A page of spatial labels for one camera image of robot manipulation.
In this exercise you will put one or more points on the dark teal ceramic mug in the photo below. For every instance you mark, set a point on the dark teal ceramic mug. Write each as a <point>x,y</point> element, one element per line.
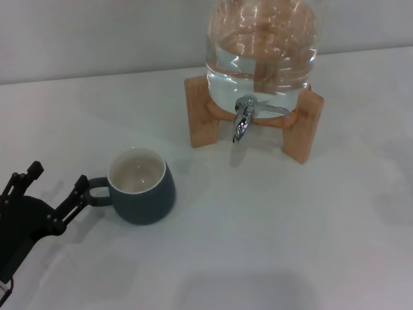
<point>145,205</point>

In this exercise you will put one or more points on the clear glass water dispenser jar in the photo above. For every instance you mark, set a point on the clear glass water dispenser jar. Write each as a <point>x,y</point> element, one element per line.
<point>261,48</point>

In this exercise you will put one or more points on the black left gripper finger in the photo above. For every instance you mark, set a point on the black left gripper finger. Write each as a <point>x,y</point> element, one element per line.
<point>75,198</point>
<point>32,174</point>

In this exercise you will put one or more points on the wooden dispenser stand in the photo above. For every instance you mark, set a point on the wooden dispenser stand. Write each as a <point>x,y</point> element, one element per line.
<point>201,119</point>

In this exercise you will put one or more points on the chrome faucet with lever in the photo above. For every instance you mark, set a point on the chrome faucet with lever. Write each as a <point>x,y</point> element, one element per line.
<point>242,124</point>

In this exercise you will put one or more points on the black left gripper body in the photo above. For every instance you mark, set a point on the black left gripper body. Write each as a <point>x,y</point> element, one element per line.
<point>22,226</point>

